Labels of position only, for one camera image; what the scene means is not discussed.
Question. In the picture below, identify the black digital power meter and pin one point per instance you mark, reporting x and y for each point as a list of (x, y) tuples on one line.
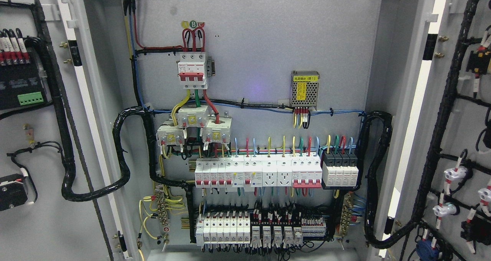
[(21, 83)]

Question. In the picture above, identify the white breakers lower left row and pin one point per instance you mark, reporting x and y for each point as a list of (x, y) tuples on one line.
[(223, 228)]

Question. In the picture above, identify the white rotary selector switch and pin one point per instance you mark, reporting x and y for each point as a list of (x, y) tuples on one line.
[(12, 191)]

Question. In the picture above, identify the white current transformers cluster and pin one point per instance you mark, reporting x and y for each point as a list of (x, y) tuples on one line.
[(194, 120)]

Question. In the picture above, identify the black white surge protector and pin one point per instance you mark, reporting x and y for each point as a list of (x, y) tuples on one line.
[(339, 171)]

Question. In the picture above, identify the metal mesh power supply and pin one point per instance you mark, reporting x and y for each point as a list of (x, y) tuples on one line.
[(305, 86)]

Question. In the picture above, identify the white red mini breakers row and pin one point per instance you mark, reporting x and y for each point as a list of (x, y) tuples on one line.
[(229, 172)]

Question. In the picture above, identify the red three-pole main breaker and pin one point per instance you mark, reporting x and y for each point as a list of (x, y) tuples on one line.
[(195, 70)]

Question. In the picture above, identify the red handle four-pole breaker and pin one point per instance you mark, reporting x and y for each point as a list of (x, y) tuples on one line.
[(306, 172)]

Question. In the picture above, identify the lower relay terminal row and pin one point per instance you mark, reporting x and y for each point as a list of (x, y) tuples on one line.
[(276, 227)]

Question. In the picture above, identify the grey cabinet door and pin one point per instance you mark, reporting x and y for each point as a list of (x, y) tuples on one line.
[(423, 163), (52, 228)]

